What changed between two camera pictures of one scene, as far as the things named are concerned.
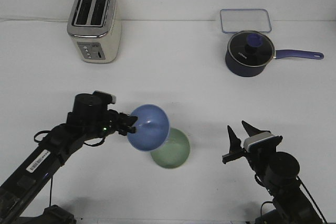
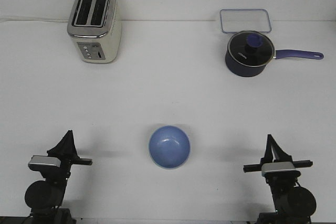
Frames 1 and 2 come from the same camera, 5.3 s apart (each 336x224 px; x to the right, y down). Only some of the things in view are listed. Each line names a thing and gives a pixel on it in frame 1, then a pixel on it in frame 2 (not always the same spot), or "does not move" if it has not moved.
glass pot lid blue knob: [250, 48] does not move
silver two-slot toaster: [94, 24] does not move
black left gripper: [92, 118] -> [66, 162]
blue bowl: [152, 128] -> [169, 147]
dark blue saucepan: [249, 54] does not move
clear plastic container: [235, 20] does not move
